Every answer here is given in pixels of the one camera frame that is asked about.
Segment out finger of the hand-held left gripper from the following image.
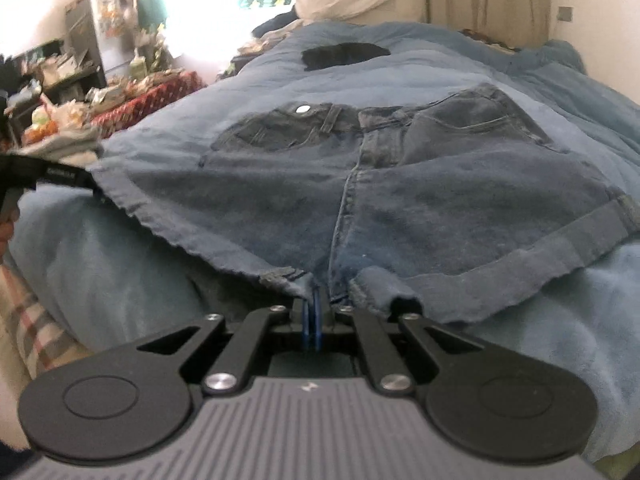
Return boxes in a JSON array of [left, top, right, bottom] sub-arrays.
[[0, 152, 97, 221]]

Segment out red patterned tablecloth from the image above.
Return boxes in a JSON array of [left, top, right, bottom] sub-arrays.
[[90, 71, 207, 134]]

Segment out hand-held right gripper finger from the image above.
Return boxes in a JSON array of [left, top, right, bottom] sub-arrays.
[[135, 296, 315, 396], [314, 294, 502, 394]]

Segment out folded grey cloth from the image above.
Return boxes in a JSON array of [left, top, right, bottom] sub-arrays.
[[36, 124, 104, 157]]

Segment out patterned pillow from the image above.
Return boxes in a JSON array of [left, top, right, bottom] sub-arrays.
[[460, 28, 522, 54]]

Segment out denim shorts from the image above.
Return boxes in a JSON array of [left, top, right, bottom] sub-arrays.
[[95, 85, 640, 325]]

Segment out black cloth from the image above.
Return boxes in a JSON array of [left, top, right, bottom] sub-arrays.
[[301, 42, 391, 72]]

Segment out dark blue cloth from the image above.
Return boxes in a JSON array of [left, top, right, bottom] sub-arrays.
[[251, 12, 307, 39]]

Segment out blue fleece blanket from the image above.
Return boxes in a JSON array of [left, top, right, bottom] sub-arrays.
[[4, 20, 640, 463]]

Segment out grey fridge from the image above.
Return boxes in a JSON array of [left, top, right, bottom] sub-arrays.
[[64, 0, 137, 82]]

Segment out striped bed sheet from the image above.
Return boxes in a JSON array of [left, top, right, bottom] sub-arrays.
[[0, 259, 87, 382]]

